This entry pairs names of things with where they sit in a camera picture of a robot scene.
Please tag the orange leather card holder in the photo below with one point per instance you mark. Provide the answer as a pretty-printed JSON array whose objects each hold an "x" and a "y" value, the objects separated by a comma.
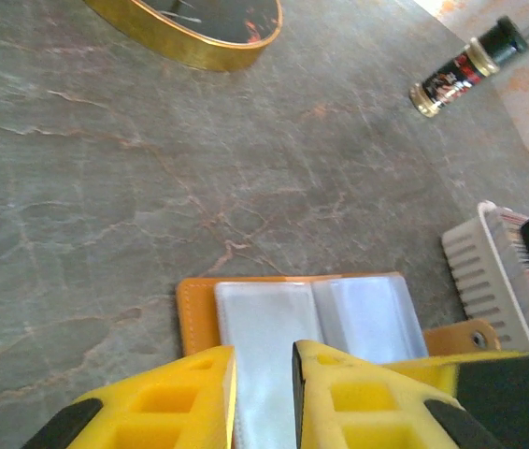
[{"x": 269, "y": 318}]

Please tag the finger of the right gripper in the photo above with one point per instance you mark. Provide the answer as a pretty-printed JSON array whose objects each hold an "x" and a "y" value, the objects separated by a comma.
[{"x": 517, "y": 397}]

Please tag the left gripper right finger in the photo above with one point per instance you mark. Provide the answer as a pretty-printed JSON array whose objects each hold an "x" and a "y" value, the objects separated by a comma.
[{"x": 367, "y": 407}]

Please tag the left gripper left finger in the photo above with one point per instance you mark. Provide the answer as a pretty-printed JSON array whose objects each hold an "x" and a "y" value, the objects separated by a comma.
[{"x": 161, "y": 407}]

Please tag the black capped spice bottle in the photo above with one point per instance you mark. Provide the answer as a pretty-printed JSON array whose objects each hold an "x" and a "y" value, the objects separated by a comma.
[{"x": 461, "y": 75}]

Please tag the white slotted plastic basket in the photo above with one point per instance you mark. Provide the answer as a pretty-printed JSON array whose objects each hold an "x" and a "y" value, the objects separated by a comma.
[{"x": 479, "y": 280}]

